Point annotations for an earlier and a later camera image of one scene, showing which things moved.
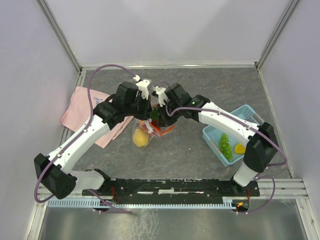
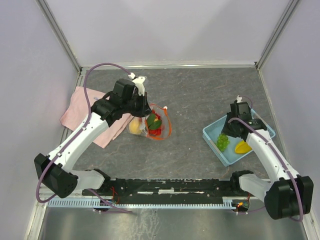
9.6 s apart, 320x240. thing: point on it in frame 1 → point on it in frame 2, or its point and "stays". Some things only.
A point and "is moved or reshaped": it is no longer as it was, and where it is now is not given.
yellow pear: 140,137 → 135,126
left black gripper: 148,108 stays
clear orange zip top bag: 144,130 is moved or reshaped
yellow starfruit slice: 240,148 stays
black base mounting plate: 170,189 stays
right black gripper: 163,121 → 225,130
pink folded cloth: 77,111 stays
